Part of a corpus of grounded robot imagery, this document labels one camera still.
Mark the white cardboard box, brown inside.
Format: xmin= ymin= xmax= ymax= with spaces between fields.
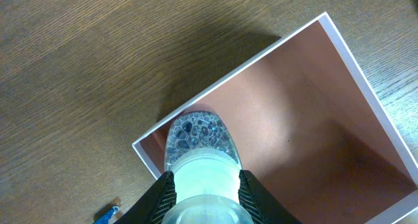
xmin=133 ymin=13 xmax=417 ymax=223

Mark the clear bottle with purple liquid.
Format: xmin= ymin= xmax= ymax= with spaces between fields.
xmin=163 ymin=111 xmax=253 ymax=224

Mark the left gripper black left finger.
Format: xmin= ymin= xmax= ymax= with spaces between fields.
xmin=115 ymin=171 xmax=177 ymax=224

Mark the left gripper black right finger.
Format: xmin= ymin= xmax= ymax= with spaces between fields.
xmin=238 ymin=170 xmax=302 ymax=224

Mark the blue disposable razor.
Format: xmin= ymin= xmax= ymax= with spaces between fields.
xmin=93 ymin=206 xmax=120 ymax=224

